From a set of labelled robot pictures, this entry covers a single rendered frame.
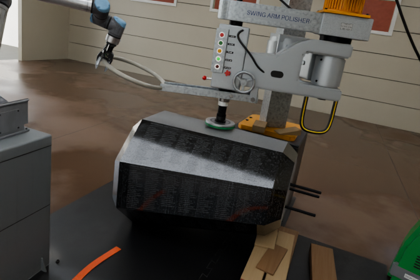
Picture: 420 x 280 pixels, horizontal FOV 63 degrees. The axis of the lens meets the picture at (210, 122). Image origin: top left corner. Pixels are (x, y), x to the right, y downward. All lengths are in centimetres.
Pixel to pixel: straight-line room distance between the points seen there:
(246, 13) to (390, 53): 621
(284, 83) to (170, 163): 91
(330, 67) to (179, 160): 114
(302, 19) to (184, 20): 690
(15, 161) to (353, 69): 725
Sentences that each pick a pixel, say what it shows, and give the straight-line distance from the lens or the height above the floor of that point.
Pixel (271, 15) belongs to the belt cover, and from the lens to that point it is 228.
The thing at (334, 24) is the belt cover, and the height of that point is 166.
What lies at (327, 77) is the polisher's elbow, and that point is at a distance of 236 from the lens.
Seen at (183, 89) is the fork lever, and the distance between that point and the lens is 240.
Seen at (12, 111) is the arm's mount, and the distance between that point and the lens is 200.
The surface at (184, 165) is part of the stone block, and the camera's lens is 221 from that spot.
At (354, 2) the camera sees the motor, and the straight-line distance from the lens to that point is 236.
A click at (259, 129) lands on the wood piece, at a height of 81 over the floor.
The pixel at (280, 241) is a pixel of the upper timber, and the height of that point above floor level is 20.
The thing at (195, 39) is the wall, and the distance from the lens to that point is 889.
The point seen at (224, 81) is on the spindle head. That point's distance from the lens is 230.
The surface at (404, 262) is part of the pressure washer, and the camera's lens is 284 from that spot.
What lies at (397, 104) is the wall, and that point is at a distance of 838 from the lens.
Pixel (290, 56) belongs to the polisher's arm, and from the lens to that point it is 230.
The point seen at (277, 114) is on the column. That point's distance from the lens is 298.
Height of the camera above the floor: 154
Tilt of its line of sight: 16 degrees down
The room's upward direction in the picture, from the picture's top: 9 degrees clockwise
